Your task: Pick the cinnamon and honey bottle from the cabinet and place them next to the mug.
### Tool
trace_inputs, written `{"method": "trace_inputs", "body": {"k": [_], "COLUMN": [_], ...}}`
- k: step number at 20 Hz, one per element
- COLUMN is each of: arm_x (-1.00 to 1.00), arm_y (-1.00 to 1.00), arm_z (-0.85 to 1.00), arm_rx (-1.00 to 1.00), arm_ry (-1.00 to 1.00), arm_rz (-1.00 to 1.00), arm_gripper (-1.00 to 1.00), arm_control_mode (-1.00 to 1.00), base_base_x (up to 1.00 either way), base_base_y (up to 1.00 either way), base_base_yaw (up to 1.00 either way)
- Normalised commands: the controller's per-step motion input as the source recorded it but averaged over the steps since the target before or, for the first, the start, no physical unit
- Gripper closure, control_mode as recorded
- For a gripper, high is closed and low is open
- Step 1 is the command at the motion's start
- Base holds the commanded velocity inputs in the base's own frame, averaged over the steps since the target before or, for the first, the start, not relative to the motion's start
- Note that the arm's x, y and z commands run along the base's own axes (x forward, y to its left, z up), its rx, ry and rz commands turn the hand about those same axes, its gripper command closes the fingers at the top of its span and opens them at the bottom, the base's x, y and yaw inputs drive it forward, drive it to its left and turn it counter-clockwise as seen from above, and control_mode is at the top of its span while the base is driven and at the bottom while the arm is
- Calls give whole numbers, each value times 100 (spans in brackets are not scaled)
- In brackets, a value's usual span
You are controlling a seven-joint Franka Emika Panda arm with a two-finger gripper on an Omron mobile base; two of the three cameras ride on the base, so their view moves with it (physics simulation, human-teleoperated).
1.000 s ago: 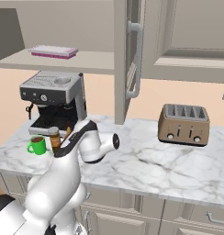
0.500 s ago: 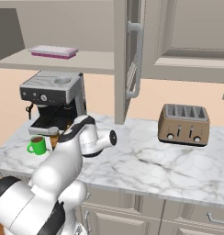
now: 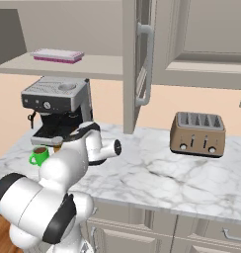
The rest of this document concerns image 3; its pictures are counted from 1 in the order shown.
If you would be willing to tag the silver black coffee machine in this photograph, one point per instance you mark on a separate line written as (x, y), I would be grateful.
(56, 95)

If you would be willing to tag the brown four-slot toaster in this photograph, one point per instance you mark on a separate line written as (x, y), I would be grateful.
(197, 138)

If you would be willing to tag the small brown jar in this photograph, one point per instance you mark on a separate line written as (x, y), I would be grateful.
(57, 148)

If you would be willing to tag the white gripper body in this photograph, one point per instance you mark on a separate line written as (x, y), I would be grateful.
(89, 126)

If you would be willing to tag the green mug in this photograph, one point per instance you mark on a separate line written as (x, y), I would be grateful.
(39, 156)

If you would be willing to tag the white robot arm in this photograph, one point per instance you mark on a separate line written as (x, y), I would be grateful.
(33, 204)

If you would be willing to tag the beige panelled cabinet door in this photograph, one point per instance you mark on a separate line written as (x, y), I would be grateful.
(208, 36)

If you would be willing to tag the beige base cabinet door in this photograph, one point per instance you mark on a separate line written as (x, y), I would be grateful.
(132, 238)

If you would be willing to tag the beige cabinet shelf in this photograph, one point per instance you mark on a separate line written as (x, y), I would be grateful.
(76, 67)

